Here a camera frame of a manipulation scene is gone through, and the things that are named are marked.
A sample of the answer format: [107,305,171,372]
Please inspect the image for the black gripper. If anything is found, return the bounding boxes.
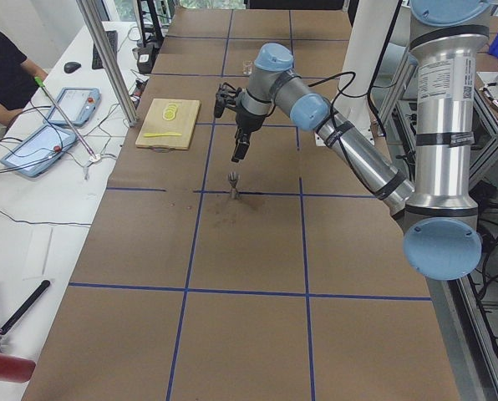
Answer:
[231,101,264,163]

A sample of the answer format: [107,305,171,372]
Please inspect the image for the steel jigger measuring cup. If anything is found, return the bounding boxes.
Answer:
[227,171,240,200]

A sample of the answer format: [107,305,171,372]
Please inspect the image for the small glass beaker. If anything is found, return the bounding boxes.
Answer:
[242,60,252,76]

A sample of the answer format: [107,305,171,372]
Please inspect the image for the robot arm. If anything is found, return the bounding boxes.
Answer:
[227,1,492,281]

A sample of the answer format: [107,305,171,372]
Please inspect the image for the wooden cutting board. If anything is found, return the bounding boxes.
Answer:
[135,98,201,150]

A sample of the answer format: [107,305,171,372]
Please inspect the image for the black box with label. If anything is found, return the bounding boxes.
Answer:
[137,43,158,74]

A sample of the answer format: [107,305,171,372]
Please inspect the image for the far teach pendant tablet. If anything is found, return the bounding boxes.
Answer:
[55,87,100,128]

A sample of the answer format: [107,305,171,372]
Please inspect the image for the teach pendant tablet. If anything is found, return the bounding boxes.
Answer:
[55,87,100,128]
[0,124,77,178]

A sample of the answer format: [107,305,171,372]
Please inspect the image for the black keyboard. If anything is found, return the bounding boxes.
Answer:
[91,29,119,71]

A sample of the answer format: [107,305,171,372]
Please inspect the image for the black computer mouse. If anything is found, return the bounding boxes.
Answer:
[64,61,82,74]

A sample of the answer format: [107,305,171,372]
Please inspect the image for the near teach pendant tablet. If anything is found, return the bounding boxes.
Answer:
[0,124,77,178]

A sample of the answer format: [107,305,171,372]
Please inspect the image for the metal rod green tip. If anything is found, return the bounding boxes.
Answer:
[34,77,100,163]

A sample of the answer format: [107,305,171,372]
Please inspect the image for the person in black shirt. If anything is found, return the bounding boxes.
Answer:
[0,31,48,128]

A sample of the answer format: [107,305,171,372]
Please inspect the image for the red cylinder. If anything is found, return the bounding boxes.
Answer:
[0,353,36,383]

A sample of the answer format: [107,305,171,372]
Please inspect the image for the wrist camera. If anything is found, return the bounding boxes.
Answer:
[213,82,242,119]

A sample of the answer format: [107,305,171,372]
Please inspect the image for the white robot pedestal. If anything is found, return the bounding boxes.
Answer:
[334,0,410,141]

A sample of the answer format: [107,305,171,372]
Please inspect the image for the aluminium frame post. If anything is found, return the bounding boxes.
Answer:
[76,0,137,127]

